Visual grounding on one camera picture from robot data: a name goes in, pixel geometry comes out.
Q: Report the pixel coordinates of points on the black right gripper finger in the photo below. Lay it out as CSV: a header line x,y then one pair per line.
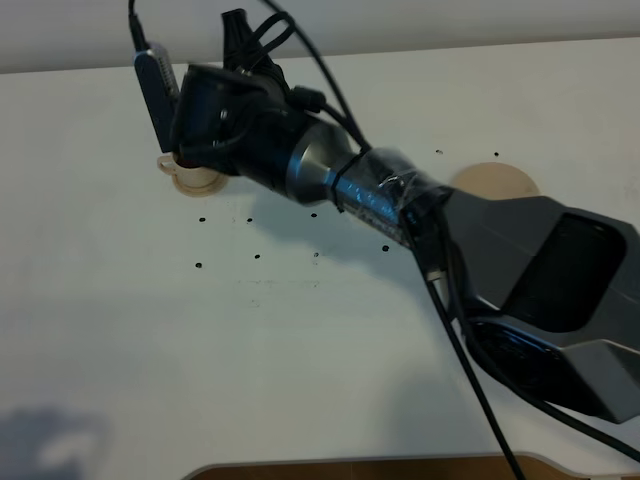
x,y
242,50

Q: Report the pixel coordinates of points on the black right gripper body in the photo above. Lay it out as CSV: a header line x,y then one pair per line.
x,y
237,125

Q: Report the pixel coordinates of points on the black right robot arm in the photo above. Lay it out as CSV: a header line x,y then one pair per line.
x,y
551,293

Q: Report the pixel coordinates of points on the beige teapot saucer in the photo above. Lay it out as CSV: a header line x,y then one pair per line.
x,y
495,181

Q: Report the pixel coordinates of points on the left beige teacup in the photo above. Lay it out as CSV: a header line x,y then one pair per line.
x,y
190,176

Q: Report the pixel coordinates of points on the left beige cup saucer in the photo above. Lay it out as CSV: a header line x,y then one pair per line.
x,y
215,186

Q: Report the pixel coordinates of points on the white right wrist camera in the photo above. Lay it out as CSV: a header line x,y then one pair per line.
x,y
159,89

